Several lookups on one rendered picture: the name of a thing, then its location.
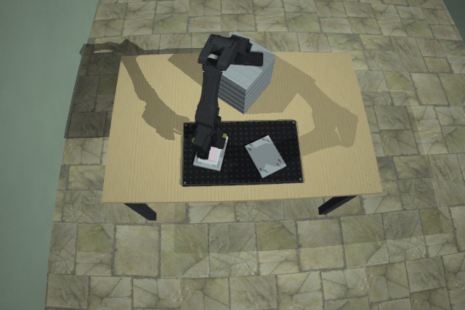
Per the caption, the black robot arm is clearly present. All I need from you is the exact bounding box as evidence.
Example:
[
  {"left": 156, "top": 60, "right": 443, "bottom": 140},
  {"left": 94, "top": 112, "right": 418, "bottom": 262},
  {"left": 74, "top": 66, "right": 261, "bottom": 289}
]
[{"left": 191, "top": 34, "right": 264, "bottom": 160}]

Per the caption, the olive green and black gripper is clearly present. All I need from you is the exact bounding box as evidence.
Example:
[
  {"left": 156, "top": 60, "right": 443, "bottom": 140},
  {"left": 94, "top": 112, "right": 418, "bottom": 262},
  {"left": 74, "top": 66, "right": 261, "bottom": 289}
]
[{"left": 192, "top": 127, "right": 227, "bottom": 150}]

